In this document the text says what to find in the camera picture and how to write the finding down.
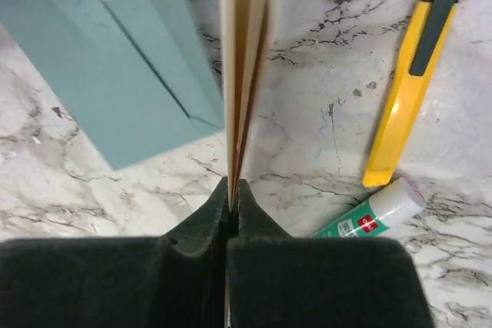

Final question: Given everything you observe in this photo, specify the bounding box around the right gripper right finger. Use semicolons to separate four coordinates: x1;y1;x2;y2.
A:
227;181;434;327

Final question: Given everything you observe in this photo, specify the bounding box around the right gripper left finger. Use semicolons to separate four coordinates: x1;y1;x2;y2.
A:
1;180;228;327

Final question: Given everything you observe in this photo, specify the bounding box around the green white glue stick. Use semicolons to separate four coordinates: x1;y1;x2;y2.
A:
312;177;426;238

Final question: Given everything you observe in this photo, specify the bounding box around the teal envelope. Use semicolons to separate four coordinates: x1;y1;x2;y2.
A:
1;0;224;169

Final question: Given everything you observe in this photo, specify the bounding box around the tan paper letter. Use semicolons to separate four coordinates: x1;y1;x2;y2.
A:
220;0;271;208

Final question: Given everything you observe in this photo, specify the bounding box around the yellow utility knife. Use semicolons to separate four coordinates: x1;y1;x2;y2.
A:
362;0;459;187

